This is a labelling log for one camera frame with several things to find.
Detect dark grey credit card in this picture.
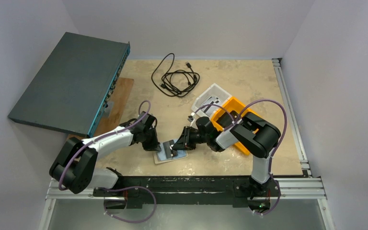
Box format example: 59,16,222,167
163,139,178,160

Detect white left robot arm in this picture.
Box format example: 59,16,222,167
49,111,161,194

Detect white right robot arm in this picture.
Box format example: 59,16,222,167
170,112,281,184

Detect papers in white bin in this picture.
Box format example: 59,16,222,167
201,96,221,114

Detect brown wooden board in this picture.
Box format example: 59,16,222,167
64,77,135,140

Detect black part in orange bin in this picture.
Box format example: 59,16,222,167
217,110,238,128

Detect white plastic bin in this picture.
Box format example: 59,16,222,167
191,83,232,118

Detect orange plastic bin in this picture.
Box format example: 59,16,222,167
210,96,250,156

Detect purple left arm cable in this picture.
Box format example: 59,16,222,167
57,100,151,191

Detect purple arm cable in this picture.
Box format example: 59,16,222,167
57,100,151,191
192,99,288,217

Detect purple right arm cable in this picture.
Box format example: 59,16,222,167
192,99,288,217

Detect black coiled usb cable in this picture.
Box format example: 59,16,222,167
151,53,200,98

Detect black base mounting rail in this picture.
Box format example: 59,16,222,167
93,175,281,211

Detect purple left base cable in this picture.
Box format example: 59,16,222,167
103,187,157,225

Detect dark grey network switch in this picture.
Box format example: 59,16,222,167
8,32,130,137

